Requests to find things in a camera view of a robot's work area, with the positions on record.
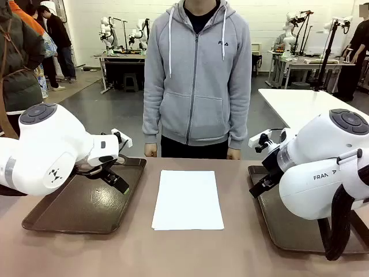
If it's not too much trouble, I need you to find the person in plaid shirt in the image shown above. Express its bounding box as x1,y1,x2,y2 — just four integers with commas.
272,33,292,58

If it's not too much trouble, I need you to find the grey-sleeved right forearm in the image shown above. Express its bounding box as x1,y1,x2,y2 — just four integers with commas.
143,95,162,145

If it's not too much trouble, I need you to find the black camera tripod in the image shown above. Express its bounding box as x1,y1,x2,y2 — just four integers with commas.
312,17,345,92

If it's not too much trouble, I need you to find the person in black jacket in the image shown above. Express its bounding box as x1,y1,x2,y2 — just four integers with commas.
39,5,77,84

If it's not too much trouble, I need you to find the dark plastic stool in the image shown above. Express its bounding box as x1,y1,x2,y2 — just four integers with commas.
123,72,139,93

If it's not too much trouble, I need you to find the brown plastic serving tray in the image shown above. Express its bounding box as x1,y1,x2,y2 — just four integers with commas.
247,164,369,254
22,154,147,235

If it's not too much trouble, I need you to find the grey-sleeved left forearm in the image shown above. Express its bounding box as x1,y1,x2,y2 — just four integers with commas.
229,95,252,151

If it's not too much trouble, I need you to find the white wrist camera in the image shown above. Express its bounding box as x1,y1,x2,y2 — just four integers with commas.
248,129,273,154
111,128,133,148

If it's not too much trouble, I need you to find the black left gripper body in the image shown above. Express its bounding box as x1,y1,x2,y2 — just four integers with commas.
75,155,119,176

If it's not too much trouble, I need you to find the person's right hand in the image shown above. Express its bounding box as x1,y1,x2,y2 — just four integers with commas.
144,143,159,158

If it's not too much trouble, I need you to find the white A4 paper stack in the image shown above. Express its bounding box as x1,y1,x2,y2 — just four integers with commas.
151,170,225,231

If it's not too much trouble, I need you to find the grey background workbench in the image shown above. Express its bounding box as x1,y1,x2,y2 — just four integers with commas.
268,50,357,90
92,51,148,95

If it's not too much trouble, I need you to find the person in orange hoodie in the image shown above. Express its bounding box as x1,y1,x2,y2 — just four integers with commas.
8,0,58,100

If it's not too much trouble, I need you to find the white rounded table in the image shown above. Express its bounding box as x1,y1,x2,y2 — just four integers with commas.
258,88,369,130

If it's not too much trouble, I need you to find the person in grey hoodie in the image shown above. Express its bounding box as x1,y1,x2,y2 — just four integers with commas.
142,0,253,160

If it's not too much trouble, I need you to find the person in black clothes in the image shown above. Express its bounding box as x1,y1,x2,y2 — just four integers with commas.
337,5,369,102

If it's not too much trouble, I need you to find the black thin lamp stand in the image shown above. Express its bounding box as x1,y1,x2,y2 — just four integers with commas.
111,17,129,54

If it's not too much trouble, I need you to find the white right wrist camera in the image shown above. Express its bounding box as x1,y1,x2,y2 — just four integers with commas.
248,129,273,154

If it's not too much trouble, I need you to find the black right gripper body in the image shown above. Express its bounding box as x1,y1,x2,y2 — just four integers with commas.
261,145,285,177

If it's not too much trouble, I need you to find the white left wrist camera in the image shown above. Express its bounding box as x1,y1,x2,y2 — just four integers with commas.
111,128,133,148

